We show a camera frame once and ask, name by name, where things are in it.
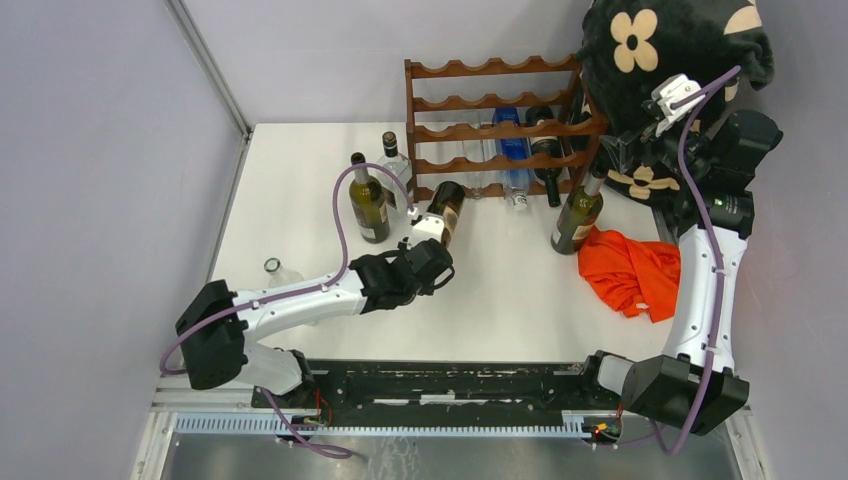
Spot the green wine bottle white label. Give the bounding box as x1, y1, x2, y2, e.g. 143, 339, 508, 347
525, 105, 564, 207

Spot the blue square bottle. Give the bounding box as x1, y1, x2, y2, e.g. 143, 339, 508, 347
492, 107, 533, 211

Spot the green wine bottle front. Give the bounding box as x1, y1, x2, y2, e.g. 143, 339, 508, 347
426, 180, 466, 248

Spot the small clear glass bottle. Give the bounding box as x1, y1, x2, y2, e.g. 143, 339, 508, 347
463, 110, 489, 200

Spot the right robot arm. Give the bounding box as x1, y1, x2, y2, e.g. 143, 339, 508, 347
577, 109, 783, 436

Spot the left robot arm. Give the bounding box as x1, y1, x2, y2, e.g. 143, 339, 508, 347
175, 239, 455, 408

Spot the brown wooden wine rack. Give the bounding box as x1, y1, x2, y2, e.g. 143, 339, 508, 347
404, 54, 609, 201

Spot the clear bottle black cap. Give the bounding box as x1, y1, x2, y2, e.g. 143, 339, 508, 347
374, 131, 412, 215

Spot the clear empty lying bottle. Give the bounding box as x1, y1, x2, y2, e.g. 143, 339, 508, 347
263, 257, 304, 288

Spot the black floral blanket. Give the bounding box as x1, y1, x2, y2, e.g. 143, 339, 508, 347
577, 1, 783, 225

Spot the orange cloth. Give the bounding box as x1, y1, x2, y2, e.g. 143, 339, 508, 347
578, 228, 682, 323

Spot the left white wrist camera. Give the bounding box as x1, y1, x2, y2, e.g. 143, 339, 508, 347
404, 212, 446, 248

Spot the black mounting rail base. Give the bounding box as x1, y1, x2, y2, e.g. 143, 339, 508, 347
276, 359, 619, 439

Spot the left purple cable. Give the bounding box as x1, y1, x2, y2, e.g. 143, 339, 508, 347
158, 162, 419, 460

